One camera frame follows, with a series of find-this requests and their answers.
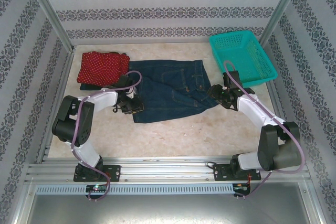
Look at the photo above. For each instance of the aluminium side rail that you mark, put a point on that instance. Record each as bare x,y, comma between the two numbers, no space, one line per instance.
64,77
274,95

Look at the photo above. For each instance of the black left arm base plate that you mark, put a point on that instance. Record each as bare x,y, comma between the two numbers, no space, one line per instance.
114,172

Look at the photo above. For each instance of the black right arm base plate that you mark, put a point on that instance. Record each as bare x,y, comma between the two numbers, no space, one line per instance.
220,172

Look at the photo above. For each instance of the aluminium frame post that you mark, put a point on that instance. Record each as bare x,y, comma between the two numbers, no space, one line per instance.
50,9
280,9

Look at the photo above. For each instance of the left circuit board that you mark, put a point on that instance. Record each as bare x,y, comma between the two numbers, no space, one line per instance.
95,188

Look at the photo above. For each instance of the red dotted skirt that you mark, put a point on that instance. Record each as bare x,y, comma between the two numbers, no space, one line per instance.
102,69

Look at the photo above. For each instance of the steel sheet panel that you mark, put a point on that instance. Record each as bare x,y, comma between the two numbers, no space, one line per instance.
168,211

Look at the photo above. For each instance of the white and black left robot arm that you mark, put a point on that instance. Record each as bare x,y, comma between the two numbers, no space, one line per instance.
102,99

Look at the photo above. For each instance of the aluminium mounting rail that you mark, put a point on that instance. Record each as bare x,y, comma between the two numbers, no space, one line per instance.
168,169

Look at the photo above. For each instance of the right circuit board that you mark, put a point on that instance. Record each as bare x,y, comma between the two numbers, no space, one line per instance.
241,187

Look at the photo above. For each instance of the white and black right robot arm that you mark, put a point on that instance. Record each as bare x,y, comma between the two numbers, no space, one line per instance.
254,108

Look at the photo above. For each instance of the teal plastic basket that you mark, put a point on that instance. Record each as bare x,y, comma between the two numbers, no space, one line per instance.
244,58

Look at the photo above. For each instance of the dark denim skirt with pockets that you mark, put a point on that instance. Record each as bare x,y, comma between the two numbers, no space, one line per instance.
170,90

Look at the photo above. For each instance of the circuit board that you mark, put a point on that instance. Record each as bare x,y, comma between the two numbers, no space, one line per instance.
241,187
95,188

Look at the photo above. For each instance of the black skirt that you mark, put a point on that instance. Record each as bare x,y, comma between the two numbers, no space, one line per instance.
116,53

